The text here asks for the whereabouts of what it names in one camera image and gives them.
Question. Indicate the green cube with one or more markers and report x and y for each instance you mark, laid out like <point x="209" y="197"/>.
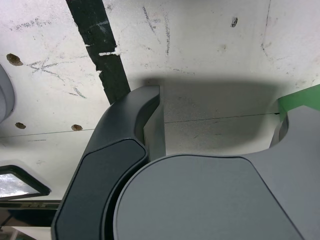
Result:
<point x="300" y="98"/>

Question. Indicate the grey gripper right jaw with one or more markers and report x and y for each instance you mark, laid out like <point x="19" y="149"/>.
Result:
<point x="212" y="200"/>

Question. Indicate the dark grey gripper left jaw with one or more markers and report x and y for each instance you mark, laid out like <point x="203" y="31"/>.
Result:
<point x="105" y="175"/>

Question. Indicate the black tape strip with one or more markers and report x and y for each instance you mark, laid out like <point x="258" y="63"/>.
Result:
<point x="102" y="42"/>

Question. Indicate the black phone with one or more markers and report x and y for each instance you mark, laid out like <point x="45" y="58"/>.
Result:
<point x="25" y="212"/>

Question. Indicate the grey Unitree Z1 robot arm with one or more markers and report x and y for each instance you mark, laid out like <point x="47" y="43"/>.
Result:
<point x="5" y="95"/>

